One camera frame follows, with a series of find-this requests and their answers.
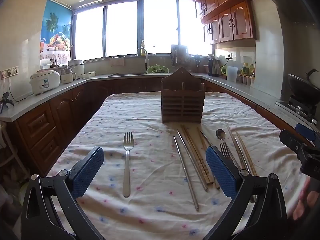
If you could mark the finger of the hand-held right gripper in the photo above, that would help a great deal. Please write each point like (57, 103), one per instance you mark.
(291, 140)
(305, 131)

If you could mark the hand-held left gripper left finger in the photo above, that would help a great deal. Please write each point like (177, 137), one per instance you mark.
(88, 170)

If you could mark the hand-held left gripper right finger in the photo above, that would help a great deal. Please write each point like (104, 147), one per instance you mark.
(221, 170)

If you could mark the stainless steel spoon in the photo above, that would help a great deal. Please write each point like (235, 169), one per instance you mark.
(220, 133)

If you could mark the wooden slatted utensil holder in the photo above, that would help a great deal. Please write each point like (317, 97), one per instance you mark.
(182, 105)

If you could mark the person's right hand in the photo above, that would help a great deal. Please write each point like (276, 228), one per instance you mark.
(302, 202)

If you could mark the stainless steel fork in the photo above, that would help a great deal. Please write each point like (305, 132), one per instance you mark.
(225, 150)
(127, 165)

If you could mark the gas stove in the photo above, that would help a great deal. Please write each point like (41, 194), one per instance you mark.
(300, 107)

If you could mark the black wok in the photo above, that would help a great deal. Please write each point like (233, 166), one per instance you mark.
(302, 85)

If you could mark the row of spice jars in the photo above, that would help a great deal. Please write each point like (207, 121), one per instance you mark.
(246, 80)

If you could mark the yellow cooking oil bottle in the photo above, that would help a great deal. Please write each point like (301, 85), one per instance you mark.
(246, 69)

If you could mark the floral white tablecloth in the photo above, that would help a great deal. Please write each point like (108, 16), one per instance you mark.
(150, 110)

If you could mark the translucent measuring jug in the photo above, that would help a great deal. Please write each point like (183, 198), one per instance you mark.
(232, 74)

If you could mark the white rectangular container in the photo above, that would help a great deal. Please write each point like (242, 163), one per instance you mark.
(90, 75)

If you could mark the small white blender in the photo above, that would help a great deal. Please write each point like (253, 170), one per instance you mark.
(67, 76)

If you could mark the white rice cooker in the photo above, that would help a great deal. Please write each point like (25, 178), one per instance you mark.
(45, 81)

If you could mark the steel pot with lid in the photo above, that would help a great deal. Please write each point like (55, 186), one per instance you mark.
(76, 68)

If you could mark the steel electric kettle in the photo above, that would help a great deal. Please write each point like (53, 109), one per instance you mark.
(213, 67)

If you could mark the black phone stand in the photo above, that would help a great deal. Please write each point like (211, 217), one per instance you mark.
(5, 101)

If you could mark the pink dish cloth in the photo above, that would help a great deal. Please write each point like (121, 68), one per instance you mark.
(117, 61)

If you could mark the green vegetable colander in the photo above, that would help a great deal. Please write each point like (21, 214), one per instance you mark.
(157, 69)

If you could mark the chrome kitchen faucet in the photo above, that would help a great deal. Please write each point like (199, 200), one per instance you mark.
(146, 62)

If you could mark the dark knife rack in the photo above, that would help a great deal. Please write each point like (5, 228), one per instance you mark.
(176, 55)

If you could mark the steel range hood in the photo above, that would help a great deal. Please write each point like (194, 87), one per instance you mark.
(292, 2)

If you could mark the yellow dish soap bottle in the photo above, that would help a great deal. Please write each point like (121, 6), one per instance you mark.
(142, 51)

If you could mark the large kitchen window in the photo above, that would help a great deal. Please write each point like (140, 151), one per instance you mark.
(120, 30)

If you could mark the white wall socket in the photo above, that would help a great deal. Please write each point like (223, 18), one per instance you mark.
(228, 55)

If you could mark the white wall power strip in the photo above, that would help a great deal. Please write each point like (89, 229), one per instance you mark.
(10, 72)

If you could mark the wooden wall cabinets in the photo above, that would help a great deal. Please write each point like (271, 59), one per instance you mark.
(232, 22)

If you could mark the beach fruit wall poster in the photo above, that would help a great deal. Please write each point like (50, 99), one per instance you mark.
(57, 25)

